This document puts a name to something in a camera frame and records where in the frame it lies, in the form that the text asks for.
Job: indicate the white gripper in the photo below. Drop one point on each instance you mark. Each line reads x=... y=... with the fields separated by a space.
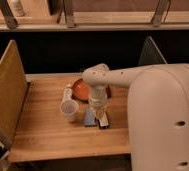
x=97 y=99

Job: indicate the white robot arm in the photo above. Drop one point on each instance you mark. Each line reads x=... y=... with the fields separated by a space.
x=157 y=112

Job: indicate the blue sponge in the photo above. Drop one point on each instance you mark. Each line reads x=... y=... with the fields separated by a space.
x=89 y=119

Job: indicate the dark red small object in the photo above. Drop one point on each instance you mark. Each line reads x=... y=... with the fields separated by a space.
x=108 y=91

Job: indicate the orange plate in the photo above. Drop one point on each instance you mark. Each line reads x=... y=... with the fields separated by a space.
x=80 y=90

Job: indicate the clear plastic cup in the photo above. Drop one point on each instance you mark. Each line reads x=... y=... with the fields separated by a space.
x=69 y=110

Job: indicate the small white bottle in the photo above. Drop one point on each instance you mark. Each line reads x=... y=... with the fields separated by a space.
x=67 y=93

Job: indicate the wooden side board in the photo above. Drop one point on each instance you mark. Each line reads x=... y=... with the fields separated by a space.
x=13 y=90

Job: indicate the white bottle on shelf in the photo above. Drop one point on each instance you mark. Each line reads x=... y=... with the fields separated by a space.
x=17 y=8

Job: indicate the wooden shelf rail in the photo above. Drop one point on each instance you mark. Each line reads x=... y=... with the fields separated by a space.
x=95 y=15

